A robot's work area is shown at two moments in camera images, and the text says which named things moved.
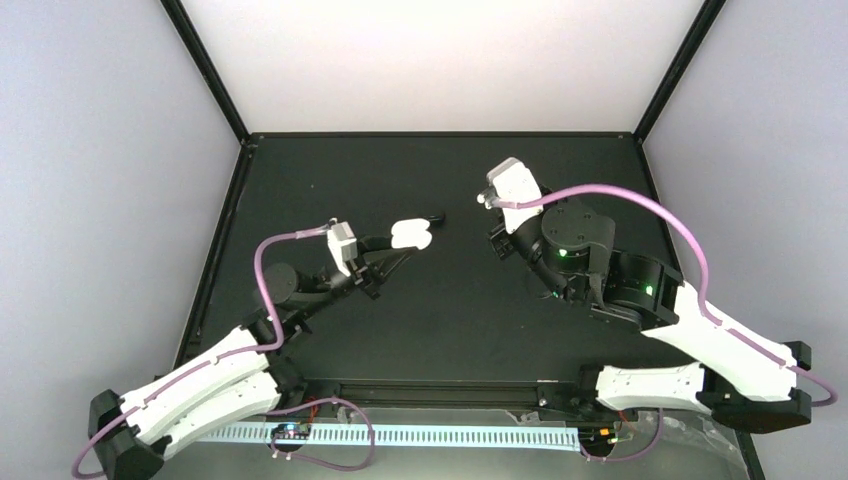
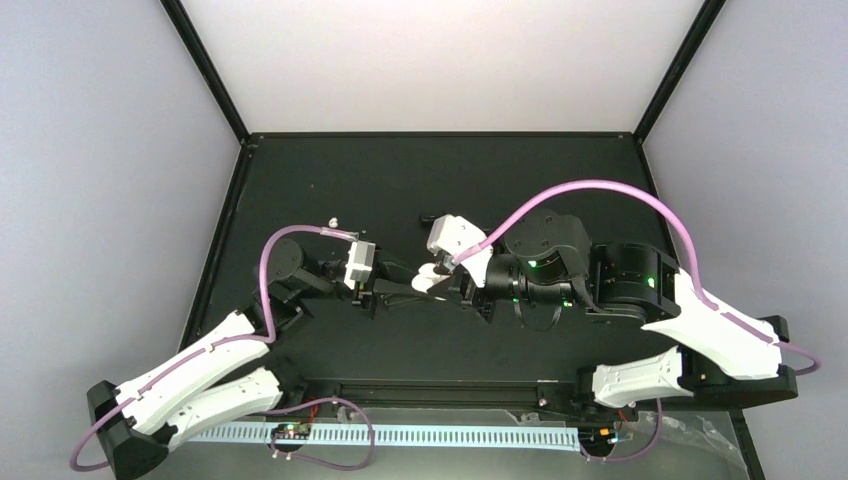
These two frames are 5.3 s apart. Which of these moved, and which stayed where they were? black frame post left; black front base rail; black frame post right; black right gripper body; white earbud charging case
Moved: white earbud charging case; black right gripper body
Stayed: black front base rail; black frame post left; black frame post right
